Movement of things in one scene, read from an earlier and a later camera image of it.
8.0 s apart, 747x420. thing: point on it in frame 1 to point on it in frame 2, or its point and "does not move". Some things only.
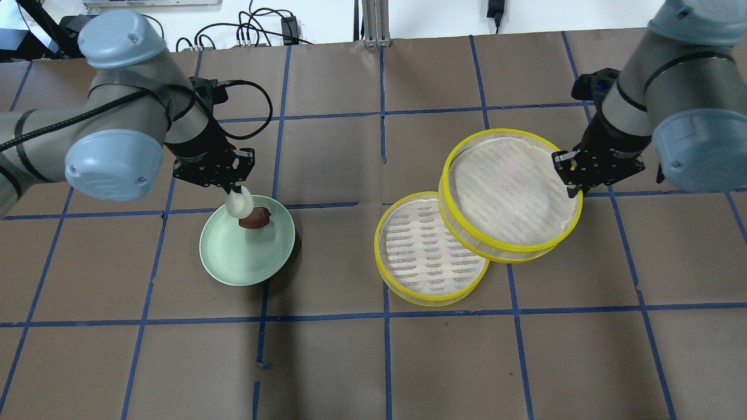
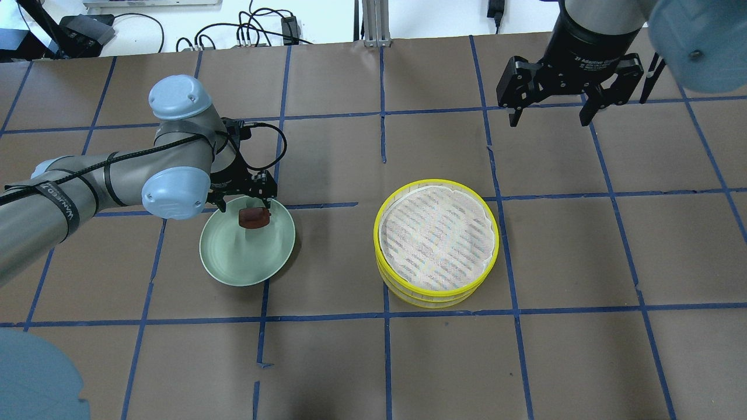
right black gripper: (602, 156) to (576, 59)
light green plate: (241, 256) does not move
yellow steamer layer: (502, 195) to (436, 237)
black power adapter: (290, 27) does not move
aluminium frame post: (376, 23) does not move
